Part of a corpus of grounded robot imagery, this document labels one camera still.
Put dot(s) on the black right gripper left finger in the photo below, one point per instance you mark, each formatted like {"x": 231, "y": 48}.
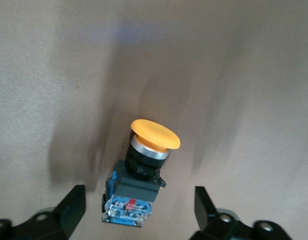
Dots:
{"x": 44, "y": 225}

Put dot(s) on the brown paper table cover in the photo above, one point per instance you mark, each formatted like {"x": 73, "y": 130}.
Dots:
{"x": 69, "y": 75}

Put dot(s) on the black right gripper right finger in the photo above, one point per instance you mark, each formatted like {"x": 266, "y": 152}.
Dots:
{"x": 218, "y": 225}

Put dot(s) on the yellow mushroom push button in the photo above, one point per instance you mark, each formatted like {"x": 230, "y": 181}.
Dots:
{"x": 143, "y": 185}

